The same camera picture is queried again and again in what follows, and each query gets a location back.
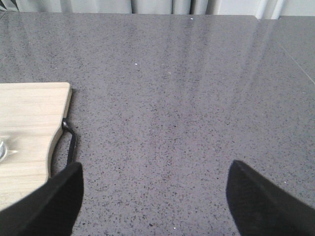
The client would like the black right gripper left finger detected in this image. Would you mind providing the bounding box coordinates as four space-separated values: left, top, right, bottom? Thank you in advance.
0 162 84 236

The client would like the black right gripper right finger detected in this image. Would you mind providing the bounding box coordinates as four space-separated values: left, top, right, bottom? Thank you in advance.
226 160 315 236

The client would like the clear glass beaker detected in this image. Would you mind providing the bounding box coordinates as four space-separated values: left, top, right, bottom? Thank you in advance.
0 135 18 162

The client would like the wooden cutting board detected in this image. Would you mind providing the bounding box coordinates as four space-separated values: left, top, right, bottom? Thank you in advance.
0 82 72 210

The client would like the grey curtain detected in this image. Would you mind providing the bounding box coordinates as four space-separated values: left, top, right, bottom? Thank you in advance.
0 0 315 19

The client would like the black board handle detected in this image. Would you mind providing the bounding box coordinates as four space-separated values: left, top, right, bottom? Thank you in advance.
62 118 76 166

